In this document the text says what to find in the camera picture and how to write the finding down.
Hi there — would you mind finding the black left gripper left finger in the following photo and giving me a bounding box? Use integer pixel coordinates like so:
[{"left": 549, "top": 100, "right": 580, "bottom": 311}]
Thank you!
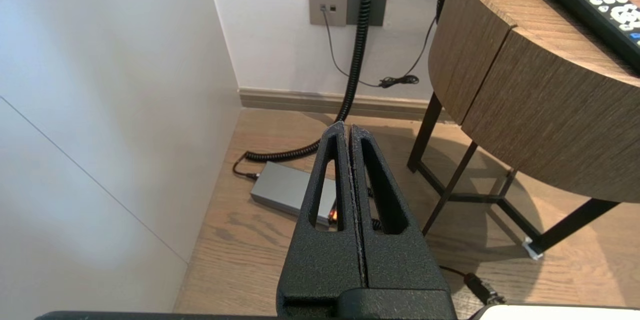
[{"left": 276, "top": 121, "right": 369, "bottom": 298}]

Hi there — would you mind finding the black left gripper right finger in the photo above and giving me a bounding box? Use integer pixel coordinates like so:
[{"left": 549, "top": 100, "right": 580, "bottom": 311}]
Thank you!
[{"left": 349, "top": 124, "right": 452, "bottom": 292}]

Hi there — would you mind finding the black remote control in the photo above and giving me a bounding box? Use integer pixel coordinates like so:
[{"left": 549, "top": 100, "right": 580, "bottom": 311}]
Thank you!
[{"left": 534, "top": 0, "right": 640, "bottom": 72}]

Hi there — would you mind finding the grey power adapter brick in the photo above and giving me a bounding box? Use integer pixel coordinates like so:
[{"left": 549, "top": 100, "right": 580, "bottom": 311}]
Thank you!
[{"left": 250, "top": 161, "right": 337, "bottom": 224}]

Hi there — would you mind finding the white table leg pad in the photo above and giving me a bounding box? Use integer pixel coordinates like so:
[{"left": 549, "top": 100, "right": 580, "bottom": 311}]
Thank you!
[{"left": 522, "top": 237, "right": 545, "bottom": 261}]

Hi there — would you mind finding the thin black telephone line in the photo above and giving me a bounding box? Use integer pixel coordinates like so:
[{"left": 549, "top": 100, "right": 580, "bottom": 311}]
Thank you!
[{"left": 320, "top": 5, "right": 437, "bottom": 89}]

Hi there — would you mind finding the black cable with connector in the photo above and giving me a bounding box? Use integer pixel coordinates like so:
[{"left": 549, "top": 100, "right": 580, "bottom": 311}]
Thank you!
[{"left": 440, "top": 265, "right": 507, "bottom": 307}]

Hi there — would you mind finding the brown wall baseboard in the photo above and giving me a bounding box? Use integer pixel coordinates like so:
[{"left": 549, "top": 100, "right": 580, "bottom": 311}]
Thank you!
[{"left": 239, "top": 88, "right": 453, "bottom": 122}]

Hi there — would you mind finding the black coiled power cable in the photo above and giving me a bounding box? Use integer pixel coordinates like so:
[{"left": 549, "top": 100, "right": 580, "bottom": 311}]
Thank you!
[{"left": 232, "top": 0, "right": 379, "bottom": 180}]

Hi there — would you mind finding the beige wall jack plate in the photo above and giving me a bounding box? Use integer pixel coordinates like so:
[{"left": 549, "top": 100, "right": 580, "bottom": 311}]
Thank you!
[{"left": 309, "top": 0, "right": 349, "bottom": 26}]

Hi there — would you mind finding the dark grey blank wall plate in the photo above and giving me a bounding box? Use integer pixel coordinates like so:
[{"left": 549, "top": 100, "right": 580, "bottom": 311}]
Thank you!
[{"left": 346, "top": 0, "right": 388, "bottom": 26}]

